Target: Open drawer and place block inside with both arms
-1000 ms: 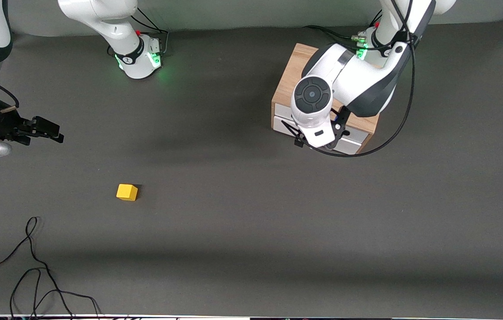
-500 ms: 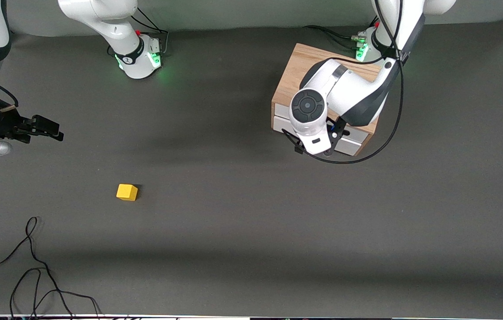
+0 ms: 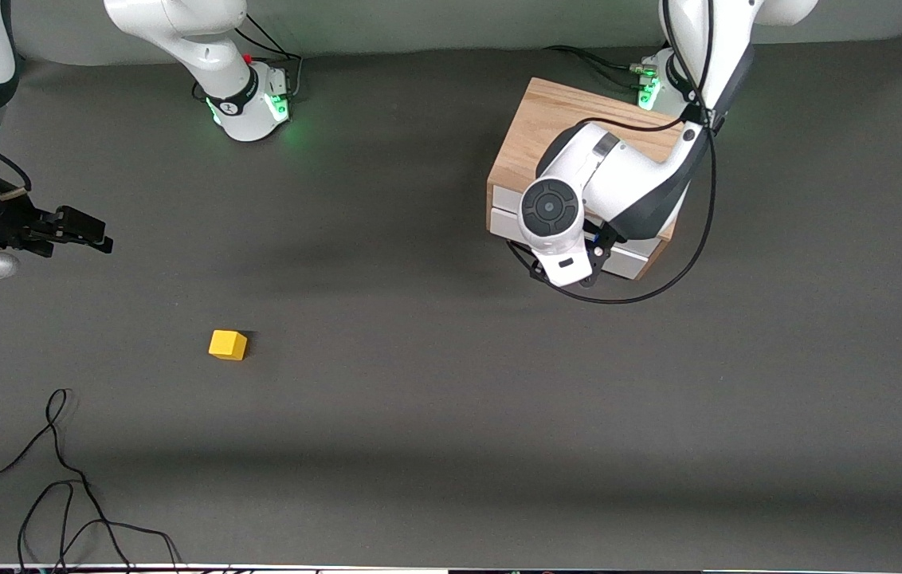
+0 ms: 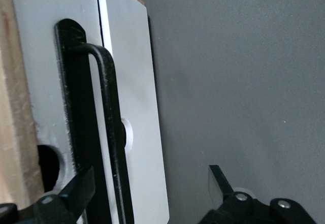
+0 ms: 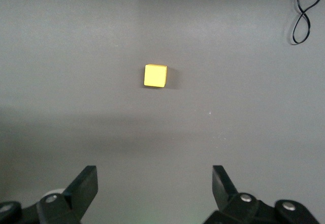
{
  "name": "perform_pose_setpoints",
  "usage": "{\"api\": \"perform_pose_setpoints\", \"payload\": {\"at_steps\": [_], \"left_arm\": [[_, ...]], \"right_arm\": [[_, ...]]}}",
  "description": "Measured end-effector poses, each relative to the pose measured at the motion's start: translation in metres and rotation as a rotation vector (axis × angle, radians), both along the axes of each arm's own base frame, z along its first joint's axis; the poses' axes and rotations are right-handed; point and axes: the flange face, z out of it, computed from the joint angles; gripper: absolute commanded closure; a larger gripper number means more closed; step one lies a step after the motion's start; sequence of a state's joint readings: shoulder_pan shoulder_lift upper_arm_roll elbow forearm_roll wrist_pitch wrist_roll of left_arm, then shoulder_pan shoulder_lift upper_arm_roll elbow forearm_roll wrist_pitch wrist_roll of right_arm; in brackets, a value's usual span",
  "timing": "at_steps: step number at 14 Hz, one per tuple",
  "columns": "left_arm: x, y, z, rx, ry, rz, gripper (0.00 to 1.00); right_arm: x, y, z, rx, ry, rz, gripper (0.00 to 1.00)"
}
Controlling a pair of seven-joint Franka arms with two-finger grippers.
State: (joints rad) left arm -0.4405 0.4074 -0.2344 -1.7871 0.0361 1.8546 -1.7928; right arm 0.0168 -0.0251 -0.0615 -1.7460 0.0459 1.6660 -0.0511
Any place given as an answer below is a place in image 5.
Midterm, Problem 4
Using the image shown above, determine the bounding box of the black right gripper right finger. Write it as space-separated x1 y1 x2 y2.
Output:
203 165 321 224

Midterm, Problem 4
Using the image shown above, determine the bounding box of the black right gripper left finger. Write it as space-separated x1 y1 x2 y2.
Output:
0 165 99 224

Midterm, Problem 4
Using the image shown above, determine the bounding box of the thin black loose cable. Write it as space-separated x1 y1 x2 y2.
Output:
288 0 325 46

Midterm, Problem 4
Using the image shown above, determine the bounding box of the yellow wooden block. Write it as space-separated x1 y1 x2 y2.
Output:
143 64 168 88

